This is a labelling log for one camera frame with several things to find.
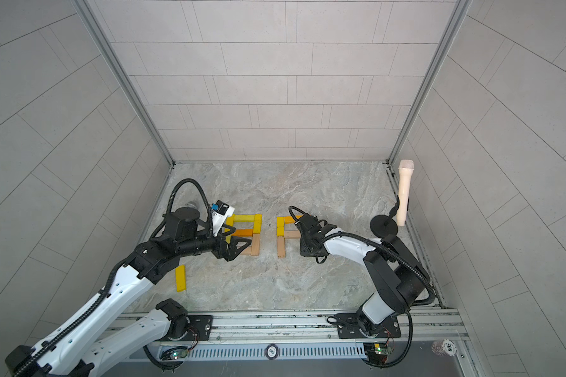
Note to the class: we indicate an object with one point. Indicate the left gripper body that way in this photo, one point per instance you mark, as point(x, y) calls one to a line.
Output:
point(201, 243)

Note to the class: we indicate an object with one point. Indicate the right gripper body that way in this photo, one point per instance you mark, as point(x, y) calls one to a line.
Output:
point(306, 249)

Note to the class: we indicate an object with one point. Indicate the aluminium rail frame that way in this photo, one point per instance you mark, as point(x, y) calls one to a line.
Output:
point(306, 335)

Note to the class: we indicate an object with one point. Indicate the beige microphone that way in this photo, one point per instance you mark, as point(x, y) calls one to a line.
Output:
point(405, 171)

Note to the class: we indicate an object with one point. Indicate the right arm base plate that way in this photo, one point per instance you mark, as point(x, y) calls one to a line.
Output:
point(354, 326)

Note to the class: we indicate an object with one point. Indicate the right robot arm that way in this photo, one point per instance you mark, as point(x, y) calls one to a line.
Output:
point(399, 279)

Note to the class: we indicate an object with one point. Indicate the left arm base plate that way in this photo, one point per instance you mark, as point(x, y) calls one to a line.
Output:
point(190, 328)

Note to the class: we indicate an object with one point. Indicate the left circuit board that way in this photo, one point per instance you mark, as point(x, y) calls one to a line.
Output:
point(175, 354)

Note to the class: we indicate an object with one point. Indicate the lime yellow block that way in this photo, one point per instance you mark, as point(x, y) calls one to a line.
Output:
point(244, 218)

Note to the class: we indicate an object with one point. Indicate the right circuit board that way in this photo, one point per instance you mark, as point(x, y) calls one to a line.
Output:
point(377, 353)

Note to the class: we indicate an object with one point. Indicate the circuit board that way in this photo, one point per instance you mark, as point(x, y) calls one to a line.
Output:
point(175, 354)
point(377, 353)

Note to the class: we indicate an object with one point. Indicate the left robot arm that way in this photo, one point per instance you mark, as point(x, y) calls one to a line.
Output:
point(72, 350)

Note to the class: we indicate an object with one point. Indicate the round sticker on rail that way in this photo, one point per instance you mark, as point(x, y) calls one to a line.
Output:
point(272, 352)

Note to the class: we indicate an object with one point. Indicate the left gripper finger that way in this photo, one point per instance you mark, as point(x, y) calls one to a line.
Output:
point(239, 244)
point(227, 255)

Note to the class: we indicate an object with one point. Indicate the amber orange block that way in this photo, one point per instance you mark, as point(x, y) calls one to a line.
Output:
point(290, 220)

